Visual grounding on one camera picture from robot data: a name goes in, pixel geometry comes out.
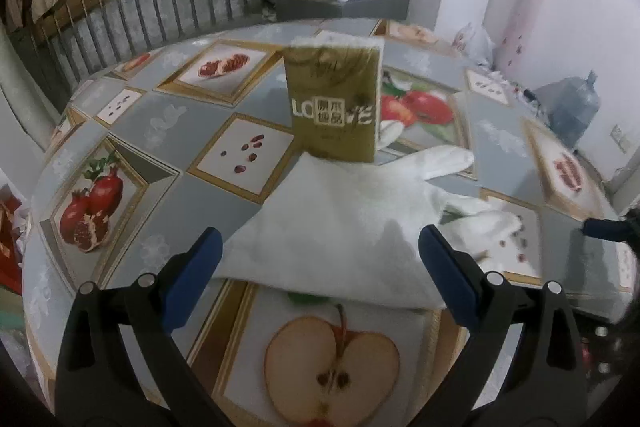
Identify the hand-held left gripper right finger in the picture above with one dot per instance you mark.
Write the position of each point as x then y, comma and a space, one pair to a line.
450, 277

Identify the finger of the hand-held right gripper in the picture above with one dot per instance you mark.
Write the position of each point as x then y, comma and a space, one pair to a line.
605, 229

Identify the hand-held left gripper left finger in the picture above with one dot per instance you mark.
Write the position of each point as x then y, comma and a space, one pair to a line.
192, 277

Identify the white glove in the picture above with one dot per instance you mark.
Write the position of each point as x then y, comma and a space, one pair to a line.
340, 227

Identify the olive green box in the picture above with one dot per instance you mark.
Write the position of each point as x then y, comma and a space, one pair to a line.
332, 107

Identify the blue water jug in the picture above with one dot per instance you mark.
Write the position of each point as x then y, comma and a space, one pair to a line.
575, 107

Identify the round table with fruit cloth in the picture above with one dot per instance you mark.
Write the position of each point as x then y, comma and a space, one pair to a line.
150, 127

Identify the red paper bag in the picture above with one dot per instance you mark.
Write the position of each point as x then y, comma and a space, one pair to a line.
10, 242

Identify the white plastic bag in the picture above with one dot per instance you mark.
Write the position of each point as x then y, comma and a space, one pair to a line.
472, 42

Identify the grey cabinet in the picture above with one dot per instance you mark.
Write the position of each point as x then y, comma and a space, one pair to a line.
350, 9

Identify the white wall socket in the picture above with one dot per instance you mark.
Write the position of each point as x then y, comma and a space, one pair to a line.
619, 138

